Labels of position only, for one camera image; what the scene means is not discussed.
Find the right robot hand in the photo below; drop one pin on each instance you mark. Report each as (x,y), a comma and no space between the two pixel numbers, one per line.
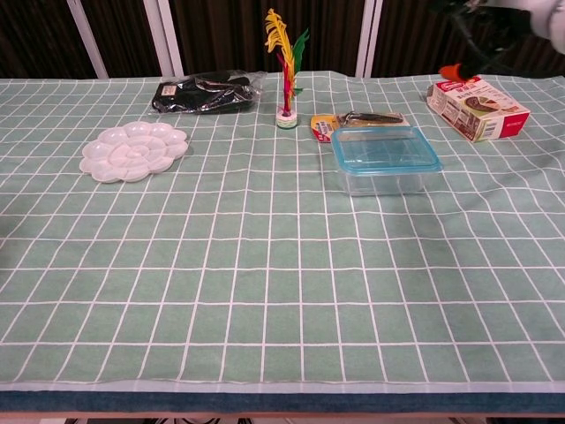
(499,35)

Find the blue plastic lid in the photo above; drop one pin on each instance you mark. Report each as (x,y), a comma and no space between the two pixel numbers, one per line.
(384,150)

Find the red and white food box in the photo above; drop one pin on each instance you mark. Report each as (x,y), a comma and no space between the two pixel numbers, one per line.
(481,115)

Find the clear plastic container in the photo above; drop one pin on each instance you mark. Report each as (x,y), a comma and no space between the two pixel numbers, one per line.
(384,184)

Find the white pillar with grey edge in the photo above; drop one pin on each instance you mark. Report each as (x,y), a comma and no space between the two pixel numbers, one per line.
(368,40)

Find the razor in yellow blister pack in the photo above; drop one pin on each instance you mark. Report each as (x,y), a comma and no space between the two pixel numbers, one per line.
(324,126)

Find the colourful feather shuttlecock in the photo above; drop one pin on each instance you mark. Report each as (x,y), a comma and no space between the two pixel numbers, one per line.
(286,88)

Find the dark pleated curtain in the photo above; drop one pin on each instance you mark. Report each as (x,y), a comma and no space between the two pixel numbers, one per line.
(220,35)

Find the black gloves in plastic bag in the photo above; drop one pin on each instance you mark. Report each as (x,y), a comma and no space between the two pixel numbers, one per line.
(198,95)

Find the green checked tablecloth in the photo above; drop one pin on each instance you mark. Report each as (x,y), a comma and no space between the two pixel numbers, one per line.
(265,265)

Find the wide white double pillar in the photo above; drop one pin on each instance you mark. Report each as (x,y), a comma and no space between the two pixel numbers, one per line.
(163,40)

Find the white flower paint palette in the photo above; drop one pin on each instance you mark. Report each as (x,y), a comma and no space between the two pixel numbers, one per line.
(132,152)

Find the thin white pillar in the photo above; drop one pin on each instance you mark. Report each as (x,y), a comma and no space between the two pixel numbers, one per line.
(88,40)

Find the dark blue under cloth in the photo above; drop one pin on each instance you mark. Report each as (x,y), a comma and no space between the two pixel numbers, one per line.
(265,402)

